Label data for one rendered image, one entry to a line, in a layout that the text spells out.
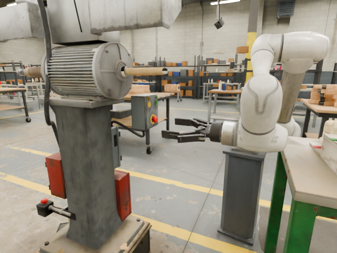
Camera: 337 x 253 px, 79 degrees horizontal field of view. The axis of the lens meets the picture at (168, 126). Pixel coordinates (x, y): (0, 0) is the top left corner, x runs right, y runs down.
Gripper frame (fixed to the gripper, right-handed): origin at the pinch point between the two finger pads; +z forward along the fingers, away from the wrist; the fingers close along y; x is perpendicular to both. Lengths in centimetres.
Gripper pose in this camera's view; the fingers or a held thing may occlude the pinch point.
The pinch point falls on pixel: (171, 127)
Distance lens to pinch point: 83.5
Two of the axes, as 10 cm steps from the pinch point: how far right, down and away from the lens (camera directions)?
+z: -9.2, -1.0, 3.9
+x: -0.6, -9.2, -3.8
